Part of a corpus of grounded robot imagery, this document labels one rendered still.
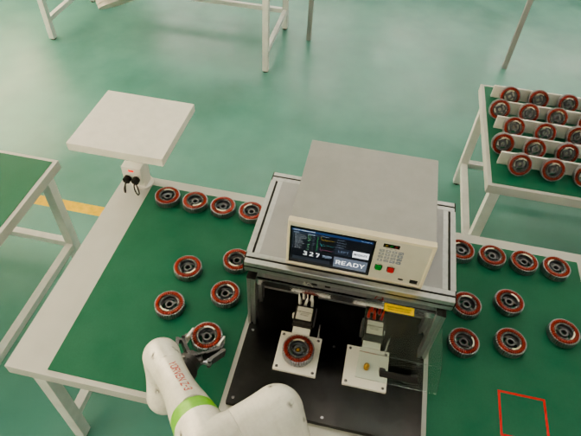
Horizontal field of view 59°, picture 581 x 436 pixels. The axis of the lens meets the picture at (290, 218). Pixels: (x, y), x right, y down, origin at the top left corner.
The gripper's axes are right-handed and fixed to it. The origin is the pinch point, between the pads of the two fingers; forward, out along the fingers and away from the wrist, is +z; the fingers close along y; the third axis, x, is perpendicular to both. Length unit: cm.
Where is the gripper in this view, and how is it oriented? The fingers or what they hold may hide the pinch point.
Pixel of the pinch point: (207, 337)
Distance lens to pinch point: 192.4
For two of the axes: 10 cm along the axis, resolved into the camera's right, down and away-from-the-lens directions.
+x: -1.6, 9.4, 3.1
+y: -9.7, -2.1, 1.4
